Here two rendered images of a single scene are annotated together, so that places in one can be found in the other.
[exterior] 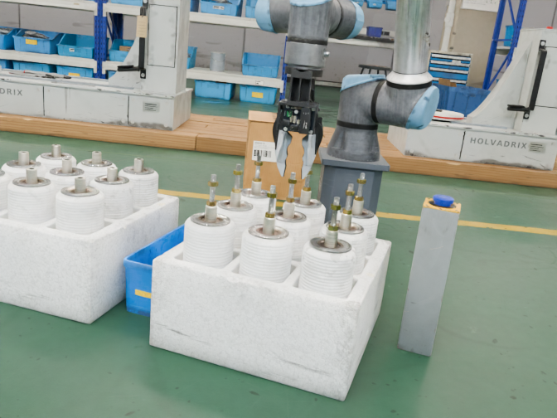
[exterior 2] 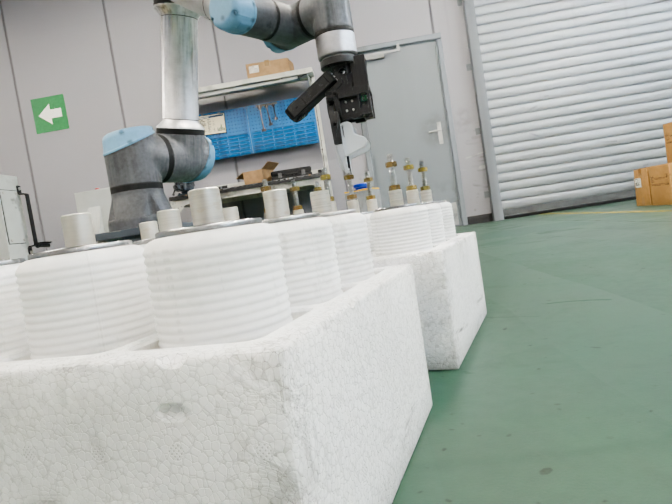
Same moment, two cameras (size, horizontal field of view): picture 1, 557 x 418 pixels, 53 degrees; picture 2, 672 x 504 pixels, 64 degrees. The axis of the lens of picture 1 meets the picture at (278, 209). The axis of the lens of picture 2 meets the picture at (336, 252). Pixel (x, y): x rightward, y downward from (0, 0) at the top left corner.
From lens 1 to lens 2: 150 cm
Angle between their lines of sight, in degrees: 85
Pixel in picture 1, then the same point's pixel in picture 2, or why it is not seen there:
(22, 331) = (493, 438)
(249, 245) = (436, 212)
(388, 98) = (183, 147)
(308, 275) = (449, 225)
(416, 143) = not seen: outside the picture
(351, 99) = (146, 154)
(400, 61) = (188, 107)
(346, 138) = (158, 200)
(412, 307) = not seen: hidden behind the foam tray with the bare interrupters
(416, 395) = not seen: hidden behind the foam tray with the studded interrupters
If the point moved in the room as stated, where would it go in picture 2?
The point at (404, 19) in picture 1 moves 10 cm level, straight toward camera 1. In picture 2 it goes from (189, 63) to (228, 53)
